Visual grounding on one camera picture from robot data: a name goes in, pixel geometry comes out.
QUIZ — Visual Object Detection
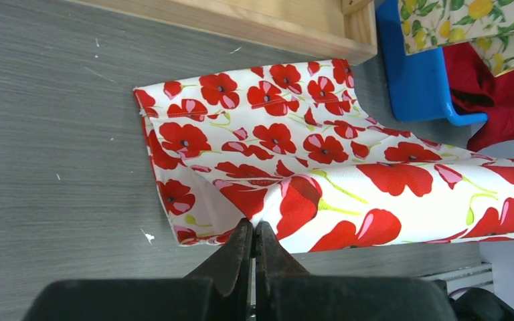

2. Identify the lemon print skirt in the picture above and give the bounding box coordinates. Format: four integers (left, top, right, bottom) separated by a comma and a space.
396, 0, 514, 76

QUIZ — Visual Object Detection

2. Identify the dark red cloth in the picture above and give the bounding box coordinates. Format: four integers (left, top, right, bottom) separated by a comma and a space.
443, 43, 514, 152

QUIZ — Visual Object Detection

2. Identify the blue plastic bin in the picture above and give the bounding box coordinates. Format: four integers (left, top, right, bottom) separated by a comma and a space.
375, 1, 513, 126

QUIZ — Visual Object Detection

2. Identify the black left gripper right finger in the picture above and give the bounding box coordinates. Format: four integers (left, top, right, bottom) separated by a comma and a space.
255, 223, 456, 320

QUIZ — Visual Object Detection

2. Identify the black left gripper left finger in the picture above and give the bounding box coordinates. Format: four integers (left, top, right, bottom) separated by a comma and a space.
23, 219, 253, 320

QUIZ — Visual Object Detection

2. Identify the red poppy print cloth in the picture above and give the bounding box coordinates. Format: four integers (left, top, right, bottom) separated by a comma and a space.
133, 60, 514, 253

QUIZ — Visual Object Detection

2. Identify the wooden hanger rack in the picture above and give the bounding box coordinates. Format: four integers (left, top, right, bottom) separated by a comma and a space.
85, 0, 378, 66

